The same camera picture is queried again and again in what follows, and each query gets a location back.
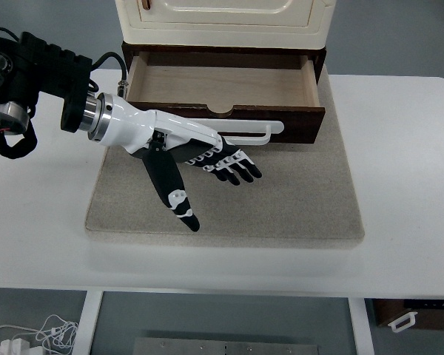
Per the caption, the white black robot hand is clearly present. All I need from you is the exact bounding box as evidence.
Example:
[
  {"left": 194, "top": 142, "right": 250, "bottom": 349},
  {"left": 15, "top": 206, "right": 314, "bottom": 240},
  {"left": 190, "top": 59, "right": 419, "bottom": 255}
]
[{"left": 83, "top": 93, "right": 262, "bottom": 231}]

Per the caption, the grey stone slab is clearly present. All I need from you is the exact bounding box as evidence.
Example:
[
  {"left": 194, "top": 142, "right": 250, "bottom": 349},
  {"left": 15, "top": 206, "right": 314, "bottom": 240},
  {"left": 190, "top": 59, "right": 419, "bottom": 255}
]
[{"left": 85, "top": 74, "right": 364, "bottom": 249}]

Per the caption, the cream upper cabinet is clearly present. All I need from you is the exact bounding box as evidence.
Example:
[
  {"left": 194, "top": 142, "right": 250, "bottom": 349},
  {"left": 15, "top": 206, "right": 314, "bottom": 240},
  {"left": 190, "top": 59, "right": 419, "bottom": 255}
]
[{"left": 115, "top": 0, "right": 336, "bottom": 50}]

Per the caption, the dark wooden cabinet base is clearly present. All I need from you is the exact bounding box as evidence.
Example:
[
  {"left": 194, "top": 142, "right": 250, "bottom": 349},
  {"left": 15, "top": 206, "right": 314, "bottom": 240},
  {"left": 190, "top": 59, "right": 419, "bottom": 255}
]
[{"left": 121, "top": 41, "right": 327, "bottom": 82}]

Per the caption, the white table right leg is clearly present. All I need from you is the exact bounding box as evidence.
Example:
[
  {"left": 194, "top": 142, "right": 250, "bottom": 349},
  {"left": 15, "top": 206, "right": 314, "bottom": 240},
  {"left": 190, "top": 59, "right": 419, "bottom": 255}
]
[{"left": 348, "top": 297, "right": 374, "bottom": 355}]

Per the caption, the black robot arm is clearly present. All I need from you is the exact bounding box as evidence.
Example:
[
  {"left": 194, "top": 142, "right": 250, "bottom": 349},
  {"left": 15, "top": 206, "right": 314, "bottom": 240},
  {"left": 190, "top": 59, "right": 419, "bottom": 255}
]
[{"left": 0, "top": 27, "right": 261, "bottom": 231}]

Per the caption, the white table left leg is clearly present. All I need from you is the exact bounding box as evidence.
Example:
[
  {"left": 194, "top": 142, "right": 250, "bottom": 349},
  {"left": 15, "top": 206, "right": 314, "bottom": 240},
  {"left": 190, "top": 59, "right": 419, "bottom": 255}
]
[{"left": 72, "top": 291, "right": 104, "bottom": 355}]

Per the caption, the white table leg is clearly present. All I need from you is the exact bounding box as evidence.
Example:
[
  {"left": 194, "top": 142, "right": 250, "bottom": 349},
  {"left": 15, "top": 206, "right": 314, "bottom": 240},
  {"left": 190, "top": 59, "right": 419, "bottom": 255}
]
[
  {"left": 72, "top": 291, "right": 104, "bottom": 355},
  {"left": 348, "top": 297, "right": 374, "bottom": 355}
]

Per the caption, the white cable on floor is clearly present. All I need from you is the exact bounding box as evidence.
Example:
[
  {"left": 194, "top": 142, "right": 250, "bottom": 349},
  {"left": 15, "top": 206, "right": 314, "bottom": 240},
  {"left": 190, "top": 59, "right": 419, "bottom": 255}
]
[{"left": 0, "top": 314, "right": 80, "bottom": 355}]

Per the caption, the white drawer handle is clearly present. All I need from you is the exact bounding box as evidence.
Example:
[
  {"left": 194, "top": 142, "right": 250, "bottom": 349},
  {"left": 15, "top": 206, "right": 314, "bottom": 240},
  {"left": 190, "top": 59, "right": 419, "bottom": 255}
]
[{"left": 192, "top": 118, "right": 285, "bottom": 146}]

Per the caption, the brown box with white handle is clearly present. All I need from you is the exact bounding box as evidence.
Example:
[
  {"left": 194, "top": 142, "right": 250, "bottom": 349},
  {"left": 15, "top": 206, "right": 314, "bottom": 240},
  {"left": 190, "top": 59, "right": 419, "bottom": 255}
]
[{"left": 372, "top": 299, "right": 444, "bottom": 333}]

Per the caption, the dark wooden drawer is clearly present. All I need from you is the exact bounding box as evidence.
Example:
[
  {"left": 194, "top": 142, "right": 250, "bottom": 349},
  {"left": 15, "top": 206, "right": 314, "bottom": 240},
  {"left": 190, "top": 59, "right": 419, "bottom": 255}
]
[{"left": 125, "top": 47, "right": 326, "bottom": 143}]

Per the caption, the white power adapter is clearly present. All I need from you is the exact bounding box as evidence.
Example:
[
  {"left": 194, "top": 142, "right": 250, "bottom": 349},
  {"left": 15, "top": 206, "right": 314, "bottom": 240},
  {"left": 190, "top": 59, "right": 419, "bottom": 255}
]
[{"left": 0, "top": 338, "right": 30, "bottom": 355}]

